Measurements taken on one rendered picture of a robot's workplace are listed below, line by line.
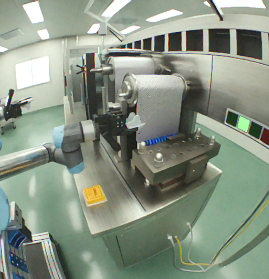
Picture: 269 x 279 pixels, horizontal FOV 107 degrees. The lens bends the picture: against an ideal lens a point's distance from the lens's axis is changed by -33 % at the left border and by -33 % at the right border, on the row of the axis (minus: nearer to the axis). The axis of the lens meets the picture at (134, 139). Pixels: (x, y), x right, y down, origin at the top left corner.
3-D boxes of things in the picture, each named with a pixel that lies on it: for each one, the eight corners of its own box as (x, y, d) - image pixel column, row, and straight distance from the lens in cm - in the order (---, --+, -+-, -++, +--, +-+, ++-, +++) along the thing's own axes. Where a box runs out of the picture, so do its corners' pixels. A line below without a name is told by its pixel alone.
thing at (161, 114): (136, 140, 64) (136, 98, 58) (177, 130, 77) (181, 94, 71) (136, 141, 64) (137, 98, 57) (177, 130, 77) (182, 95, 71)
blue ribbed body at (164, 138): (139, 147, 66) (139, 140, 64) (176, 137, 77) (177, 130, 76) (143, 151, 63) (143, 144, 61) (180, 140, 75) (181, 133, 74)
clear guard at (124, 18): (86, 11, 157) (87, 11, 157) (125, 37, 159) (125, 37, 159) (141, -59, 75) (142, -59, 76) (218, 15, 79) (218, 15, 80)
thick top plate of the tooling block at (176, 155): (132, 161, 63) (132, 149, 60) (196, 141, 86) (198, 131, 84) (152, 185, 53) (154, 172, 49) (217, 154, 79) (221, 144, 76)
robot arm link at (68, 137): (56, 144, 60) (51, 124, 57) (82, 138, 60) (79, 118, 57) (56, 155, 53) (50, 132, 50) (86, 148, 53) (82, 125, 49)
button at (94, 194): (83, 192, 62) (82, 188, 61) (99, 188, 63) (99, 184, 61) (88, 205, 58) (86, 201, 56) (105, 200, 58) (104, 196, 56)
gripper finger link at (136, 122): (149, 114, 58) (127, 118, 54) (149, 128, 60) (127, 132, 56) (145, 112, 61) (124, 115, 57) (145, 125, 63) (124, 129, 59)
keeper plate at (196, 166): (183, 181, 66) (189, 161, 59) (198, 173, 72) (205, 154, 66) (187, 185, 65) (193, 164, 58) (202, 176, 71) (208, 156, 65)
